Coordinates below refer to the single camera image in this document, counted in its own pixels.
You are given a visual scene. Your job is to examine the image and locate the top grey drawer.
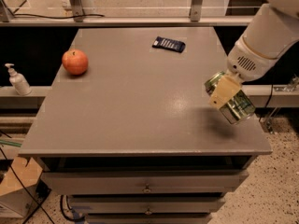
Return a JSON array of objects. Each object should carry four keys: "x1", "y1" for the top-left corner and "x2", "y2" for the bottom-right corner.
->
[{"x1": 42, "y1": 170, "x2": 249, "y2": 195}]

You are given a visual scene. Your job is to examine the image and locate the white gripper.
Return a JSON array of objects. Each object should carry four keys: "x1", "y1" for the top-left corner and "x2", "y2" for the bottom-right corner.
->
[{"x1": 208, "y1": 36, "x2": 278, "y2": 110}]

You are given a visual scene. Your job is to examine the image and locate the green soda can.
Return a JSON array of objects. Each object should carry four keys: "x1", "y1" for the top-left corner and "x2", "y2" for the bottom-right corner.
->
[{"x1": 205, "y1": 72, "x2": 255, "y2": 124}]

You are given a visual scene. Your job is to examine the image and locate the red apple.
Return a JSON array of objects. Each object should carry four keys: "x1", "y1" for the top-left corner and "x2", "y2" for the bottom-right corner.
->
[{"x1": 62, "y1": 49, "x2": 89, "y2": 76}]

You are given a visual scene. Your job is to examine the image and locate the black cable on shelf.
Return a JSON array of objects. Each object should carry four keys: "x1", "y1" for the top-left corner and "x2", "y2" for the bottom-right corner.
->
[{"x1": 12, "y1": 12, "x2": 106, "y2": 21}]

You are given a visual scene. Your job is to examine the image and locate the black cable on floor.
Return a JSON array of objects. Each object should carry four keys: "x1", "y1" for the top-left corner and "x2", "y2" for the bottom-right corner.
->
[{"x1": 0, "y1": 147, "x2": 56, "y2": 224}]

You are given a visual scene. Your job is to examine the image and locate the white pump soap bottle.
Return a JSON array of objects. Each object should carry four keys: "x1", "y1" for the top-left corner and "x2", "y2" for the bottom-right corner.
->
[{"x1": 5, "y1": 63, "x2": 31, "y2": 96}]

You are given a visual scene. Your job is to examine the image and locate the middle grey drawer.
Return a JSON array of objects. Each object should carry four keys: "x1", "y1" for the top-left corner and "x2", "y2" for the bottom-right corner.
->
[{"x1": 69, "y1": 195, "x2": 225, "y2": 215}]

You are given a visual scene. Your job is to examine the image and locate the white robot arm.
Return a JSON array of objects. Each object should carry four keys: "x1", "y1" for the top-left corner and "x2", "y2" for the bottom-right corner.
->
[{"x1": 209, "y1": 0, "x2": 299, "y2": 109}]

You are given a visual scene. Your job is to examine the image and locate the grey drawer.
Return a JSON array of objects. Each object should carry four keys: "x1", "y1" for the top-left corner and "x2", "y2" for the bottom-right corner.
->
[
  {"x1": 42, "y1": 170, "x2": 249, "y2": 195},
  {"x1": 69, "y1": 195, "x2": 225, "y2": 215}
]

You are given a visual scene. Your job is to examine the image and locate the grey drawer cabinet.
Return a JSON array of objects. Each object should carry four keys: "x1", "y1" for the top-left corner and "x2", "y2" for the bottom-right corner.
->
[{"x1": 21, "y1": 28, "x2": 271, "y2": 224}]

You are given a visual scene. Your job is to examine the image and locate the dark blue snack packet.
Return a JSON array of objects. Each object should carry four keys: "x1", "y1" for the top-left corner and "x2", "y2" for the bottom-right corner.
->
[{"x1": 152, "y1": 36, "x2": 186, "y2": 53}]

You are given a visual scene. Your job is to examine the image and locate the cardboard box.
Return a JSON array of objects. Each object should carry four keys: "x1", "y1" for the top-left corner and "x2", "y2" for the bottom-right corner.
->
[{"x1": 0, "y1": 157, "x2": 42, "y2": 218}]

